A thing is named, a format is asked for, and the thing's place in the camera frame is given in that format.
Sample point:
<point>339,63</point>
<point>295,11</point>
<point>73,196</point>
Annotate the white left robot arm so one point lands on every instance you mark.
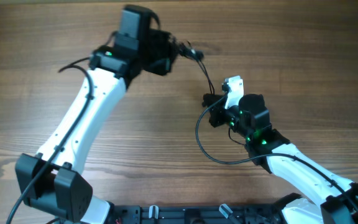
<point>51,180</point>

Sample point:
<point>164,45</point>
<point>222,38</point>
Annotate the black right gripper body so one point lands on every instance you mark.
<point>230,115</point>

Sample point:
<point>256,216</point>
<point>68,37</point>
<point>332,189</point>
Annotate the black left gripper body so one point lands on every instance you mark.
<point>162,53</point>

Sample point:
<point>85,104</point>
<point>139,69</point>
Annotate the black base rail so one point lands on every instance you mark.
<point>247,214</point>

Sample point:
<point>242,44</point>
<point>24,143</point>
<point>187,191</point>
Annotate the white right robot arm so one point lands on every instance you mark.
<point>323,197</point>

